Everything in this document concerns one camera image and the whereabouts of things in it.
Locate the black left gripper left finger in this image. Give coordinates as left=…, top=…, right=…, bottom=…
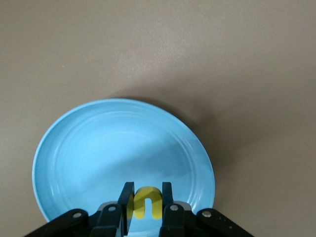
left=29, top=182, right=136, bottom=237

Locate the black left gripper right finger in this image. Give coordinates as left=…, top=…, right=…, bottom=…
left=158, top=182, right=255, bottom=237

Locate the yellow letter u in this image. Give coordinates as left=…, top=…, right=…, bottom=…
left=127, top=186, right=163, bottom=220

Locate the blue plate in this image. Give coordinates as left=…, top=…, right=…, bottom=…
left=32, top=98, right=215, bottom=237

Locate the brown table mat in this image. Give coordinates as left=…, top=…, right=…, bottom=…
left=0, top=0, right=316, bottom=237

